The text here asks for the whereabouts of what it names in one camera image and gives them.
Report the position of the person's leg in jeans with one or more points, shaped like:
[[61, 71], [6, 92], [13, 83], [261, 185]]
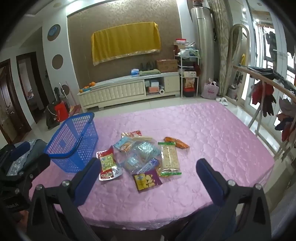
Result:
[[196, 222]]

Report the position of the dark wooden door frame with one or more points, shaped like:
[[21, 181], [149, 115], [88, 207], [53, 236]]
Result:
[[38, 88]]

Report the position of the cardboard box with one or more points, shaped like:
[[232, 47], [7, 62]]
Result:
[[166, 66]]

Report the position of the yellow cloth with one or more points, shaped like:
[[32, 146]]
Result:
[[124, 41]]

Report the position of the red flower vase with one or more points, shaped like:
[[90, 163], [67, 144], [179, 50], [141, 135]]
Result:
[[198, 2]]

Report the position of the blue striped snack packet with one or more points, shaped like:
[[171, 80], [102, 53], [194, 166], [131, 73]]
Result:
[[150, 164]]

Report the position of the blue fruit plate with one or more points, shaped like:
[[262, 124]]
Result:
[[86, 88]]

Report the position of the white television cabinet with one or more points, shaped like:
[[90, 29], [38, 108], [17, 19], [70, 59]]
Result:
[[120, 92]]

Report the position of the folded green cloth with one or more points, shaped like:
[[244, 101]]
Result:
[[149, 72]]

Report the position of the red garment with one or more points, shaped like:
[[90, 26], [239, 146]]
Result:
[[263, 92]]

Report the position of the long cracker packet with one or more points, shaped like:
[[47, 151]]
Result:
[[168, 157]]

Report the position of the round brown wall disc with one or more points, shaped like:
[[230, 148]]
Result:
[[57, 61]]

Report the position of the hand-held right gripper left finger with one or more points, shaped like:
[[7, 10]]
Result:
[[89, 178]]

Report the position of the small red snack packet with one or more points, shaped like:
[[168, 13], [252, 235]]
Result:
[[134, 133]]

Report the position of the wooden drying rack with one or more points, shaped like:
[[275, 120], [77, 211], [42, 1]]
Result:
[[261, 77]]

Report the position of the white paper roll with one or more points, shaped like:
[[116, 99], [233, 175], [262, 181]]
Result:
[[162, 90]]

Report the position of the clear bag of blue candies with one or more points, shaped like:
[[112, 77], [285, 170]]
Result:
[[145, 149]]

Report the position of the row of black objects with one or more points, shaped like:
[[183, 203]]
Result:
[[147, 66]]

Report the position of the dark wooden door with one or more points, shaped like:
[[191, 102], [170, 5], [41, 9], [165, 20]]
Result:
[[9, 104]]

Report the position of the tall silver air conditioner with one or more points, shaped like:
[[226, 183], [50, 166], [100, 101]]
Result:
[[204, 46]]

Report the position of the white metal rack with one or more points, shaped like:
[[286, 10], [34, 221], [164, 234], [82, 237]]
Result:
[[189, 69]]

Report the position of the orange snack packet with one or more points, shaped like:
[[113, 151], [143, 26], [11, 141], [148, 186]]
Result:
[[177, 141]]

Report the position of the red white box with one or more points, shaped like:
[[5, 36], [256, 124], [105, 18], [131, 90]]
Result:
[[181, 41]]

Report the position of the arched floor mirror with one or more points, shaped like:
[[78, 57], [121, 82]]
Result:
[[231, 58]]

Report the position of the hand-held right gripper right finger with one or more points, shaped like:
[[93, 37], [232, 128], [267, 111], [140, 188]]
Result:
[[209, 178]]

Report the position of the blue plastic basket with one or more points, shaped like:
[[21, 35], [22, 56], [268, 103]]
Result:
[[69, 160]]

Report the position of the black bag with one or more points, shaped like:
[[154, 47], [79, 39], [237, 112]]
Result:
[[52, 117]]

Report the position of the pink bag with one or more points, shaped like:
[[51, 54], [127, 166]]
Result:
[[210, 90]]

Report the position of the orange box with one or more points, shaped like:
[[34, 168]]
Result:
[[153, 89]]

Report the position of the blue round wall plate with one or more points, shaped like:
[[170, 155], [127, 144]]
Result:
[[53, 30]]

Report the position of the grey floor bag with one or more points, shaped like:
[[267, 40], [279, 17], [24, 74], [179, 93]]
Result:
[[232, 92]]

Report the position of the red printed bag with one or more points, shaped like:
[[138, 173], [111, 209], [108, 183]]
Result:
[[189, 84]]

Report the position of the light blue box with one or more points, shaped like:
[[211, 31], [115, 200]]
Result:
[[154, 83]]

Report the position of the red yellow snack packet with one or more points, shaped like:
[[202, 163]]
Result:
[[107, 162]]

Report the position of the pink broom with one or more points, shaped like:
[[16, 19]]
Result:
[[74, 110]]

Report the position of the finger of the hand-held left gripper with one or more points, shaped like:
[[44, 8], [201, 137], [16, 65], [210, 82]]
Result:
[[19, 149], [37, 165]]

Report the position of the blue tissue box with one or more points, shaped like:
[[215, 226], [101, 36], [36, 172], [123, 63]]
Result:
[[135, 72]]

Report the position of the light blue cake packet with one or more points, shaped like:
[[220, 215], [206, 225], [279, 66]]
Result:
[[123, 144]]

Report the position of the patterned beige curtain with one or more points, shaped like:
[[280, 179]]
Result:
[[222, 46]]

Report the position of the pink quilted cover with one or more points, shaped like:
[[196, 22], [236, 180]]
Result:
[[208, 129]]

